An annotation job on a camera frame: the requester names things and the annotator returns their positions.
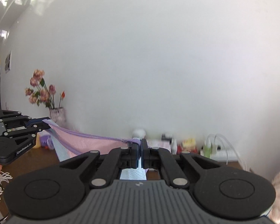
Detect pink blue purple-trimmed garment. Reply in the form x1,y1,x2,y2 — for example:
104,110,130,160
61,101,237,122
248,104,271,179
42,119,152,181

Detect white power strip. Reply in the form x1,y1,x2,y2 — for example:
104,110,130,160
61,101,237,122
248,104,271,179
210,150,238,161

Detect folded purple floral cloth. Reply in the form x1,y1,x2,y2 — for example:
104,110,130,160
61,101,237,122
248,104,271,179
147,139,172,148

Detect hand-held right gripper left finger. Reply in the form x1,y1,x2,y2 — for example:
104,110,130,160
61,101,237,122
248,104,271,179
61,143,141,189

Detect green bottle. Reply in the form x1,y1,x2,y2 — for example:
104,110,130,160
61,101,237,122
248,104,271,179
203,142,211,158

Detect white robot-shaped speaker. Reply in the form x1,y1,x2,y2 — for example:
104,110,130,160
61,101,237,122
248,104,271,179
132,128,147,139

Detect black box white label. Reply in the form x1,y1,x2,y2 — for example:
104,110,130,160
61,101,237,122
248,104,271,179
177,145,201,155

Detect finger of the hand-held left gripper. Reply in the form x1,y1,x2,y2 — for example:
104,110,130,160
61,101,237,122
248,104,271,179
0,111,51,127
3,123,51,141

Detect white charging cable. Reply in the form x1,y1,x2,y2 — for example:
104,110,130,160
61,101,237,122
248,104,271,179
215,133,246,169
206,133,229,166

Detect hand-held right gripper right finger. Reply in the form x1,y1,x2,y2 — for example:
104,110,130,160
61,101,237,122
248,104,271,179
141,139,221,189

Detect yellow packets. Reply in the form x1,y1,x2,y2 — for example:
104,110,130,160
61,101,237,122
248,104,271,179
183,138,196,148

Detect dried pink rose bouquet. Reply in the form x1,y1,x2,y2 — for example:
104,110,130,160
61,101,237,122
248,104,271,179
25,69,66,109

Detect wall poster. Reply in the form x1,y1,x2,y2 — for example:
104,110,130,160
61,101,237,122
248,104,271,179
5,51,13,74

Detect white pump bottle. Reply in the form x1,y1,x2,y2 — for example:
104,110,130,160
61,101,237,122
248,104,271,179
162,133,173,145

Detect pale purple vase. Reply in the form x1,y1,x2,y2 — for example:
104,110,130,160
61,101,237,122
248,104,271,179
49,107,67,123

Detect purple packet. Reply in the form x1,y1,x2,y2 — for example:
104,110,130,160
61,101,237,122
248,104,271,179
41,134,55,150

